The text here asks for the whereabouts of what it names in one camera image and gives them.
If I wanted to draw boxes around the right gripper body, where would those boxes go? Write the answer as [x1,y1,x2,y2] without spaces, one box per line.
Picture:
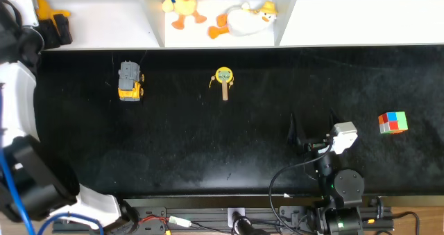
[303,139,333,154]

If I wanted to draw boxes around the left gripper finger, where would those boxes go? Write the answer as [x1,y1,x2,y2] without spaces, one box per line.
[53,13,74,46]
[37,18,62,51]

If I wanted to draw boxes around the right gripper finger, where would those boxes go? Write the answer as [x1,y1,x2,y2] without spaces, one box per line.
[287,112,307,150]
[329,107,346,128]

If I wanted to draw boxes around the yellow rubber duck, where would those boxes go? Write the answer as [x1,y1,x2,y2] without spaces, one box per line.
[35,0,71,22]

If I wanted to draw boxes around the grey and yellow toy truck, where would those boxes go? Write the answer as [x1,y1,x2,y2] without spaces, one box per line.
[117,60,146,103]

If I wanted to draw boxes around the yellow rattle drum toy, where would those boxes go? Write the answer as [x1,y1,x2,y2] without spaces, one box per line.
[208,67,235,102]

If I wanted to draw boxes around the many-coloured puzzle cube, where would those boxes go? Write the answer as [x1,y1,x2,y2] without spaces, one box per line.
[377,111,409,135]

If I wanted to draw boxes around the white shelf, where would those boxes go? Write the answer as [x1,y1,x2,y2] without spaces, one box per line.
[0,0,444,51]

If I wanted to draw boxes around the white plush duck yellow hat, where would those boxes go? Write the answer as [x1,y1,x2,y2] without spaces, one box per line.
[207,0,279,40]

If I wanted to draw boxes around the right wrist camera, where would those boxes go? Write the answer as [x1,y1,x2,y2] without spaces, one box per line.
[328,121,359,155]

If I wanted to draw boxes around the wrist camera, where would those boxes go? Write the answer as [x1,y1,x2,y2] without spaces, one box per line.
[0,0,40,28]
[328,121,359,155]

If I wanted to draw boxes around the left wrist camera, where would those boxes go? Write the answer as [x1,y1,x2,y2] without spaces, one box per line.
[0,0,40,28]

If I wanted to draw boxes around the black cable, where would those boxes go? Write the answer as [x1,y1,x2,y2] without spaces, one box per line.
[268,145,334,234]

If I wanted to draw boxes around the mounting rail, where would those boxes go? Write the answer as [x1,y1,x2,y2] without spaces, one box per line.
[51,195,421,235]

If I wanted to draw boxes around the blue cable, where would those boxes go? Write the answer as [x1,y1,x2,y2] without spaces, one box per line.
[0,82,105,235]

